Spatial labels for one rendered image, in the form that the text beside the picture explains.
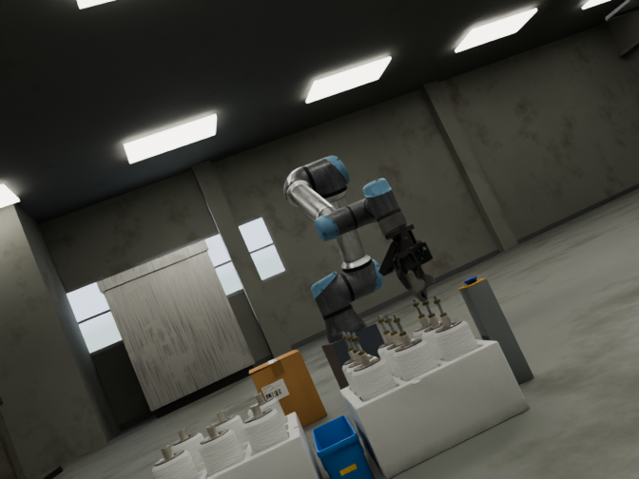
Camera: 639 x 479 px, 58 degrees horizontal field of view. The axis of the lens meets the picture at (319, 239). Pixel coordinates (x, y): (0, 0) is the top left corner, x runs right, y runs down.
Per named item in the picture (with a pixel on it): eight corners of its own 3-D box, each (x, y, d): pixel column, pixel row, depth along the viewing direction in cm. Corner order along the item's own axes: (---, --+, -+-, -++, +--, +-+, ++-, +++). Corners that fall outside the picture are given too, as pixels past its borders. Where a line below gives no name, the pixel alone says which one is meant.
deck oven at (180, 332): (252, 369, 858) (203, 255, 878) (261, 370, 750) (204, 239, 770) (158, 413, 818) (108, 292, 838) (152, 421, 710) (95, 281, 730)
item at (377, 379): (373, 441, 146) (343, 375, 148) (399, 424, 151) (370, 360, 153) (395, 440, 138) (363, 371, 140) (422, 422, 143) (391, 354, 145)
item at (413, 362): (433, 421, 140) (401, 353, 142) (415, 419, 149) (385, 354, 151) (463, 403, 143) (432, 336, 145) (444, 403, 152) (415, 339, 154)
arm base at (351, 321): (325, 344, 218) (314, 319, 219) (359, 327, 222) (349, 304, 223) (334, 342, 203) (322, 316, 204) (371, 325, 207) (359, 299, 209)
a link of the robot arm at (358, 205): (341, 210, 178) (349, 201, 167) (374, 197, 181) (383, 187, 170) (352, 233, 177) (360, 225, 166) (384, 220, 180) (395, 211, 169)
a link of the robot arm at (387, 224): (372, 224, 164) (390, 219, 169) (378, 239, 163) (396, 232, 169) (390, 215, 158) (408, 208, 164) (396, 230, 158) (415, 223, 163)
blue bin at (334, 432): (327, 469, 167) (311, 430, 168) (361, 452, 168) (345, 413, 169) (337, 501, 137) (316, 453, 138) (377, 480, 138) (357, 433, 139)
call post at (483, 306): (503, 385, 171) (458, 289, 174) (524, 374, 172) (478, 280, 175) (513, 388, 164) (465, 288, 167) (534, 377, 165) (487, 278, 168)
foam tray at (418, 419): (363, 446, 174) (338, 390, 176) (476, 391, 179) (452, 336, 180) (387, 480, 135) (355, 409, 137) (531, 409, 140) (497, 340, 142)
